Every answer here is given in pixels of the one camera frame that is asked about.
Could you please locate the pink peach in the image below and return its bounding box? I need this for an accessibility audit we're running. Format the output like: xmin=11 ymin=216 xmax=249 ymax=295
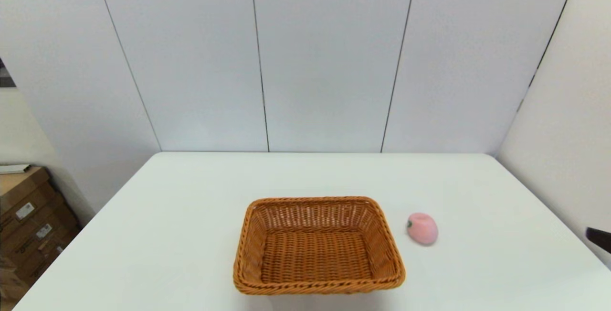
xmin=407 ymin=213 xmax=439 ymax=246

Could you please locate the orange wicker rectangular basket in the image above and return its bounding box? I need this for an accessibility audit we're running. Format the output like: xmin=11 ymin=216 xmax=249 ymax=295
xmin=233 ymin=196 xmax=407 ymax=296

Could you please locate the brown cardboard box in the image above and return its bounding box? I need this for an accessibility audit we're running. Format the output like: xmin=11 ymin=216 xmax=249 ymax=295
xmin=0 ymin=188 xmax=68 ymax=246
xmin=13 ymin=239 xmax=77 ymax=287
xmin=0 ymin=214 xmax=81 ymax=273
xmin=0 ymin=167 xmax=52 ymax=215

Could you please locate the dark wall picture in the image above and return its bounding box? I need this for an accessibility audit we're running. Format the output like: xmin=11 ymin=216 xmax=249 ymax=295
xmin=0 ymin=58 xmax=16 ymax=88

